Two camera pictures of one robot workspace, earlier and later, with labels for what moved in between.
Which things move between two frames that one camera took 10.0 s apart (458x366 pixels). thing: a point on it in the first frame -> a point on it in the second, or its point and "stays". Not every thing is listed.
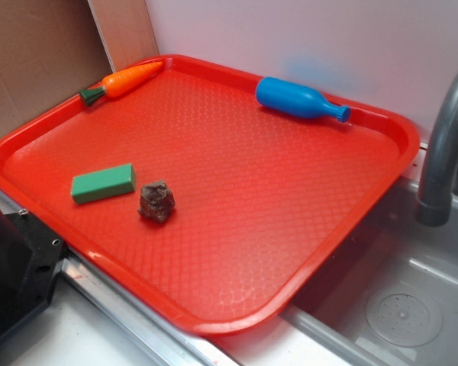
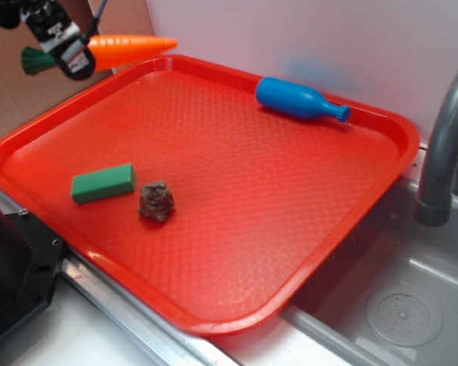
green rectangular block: [103, 184] stays
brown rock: [156, 200] stays
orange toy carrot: [115, 84] -> [109, 51]
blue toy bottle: [285, 95] stays
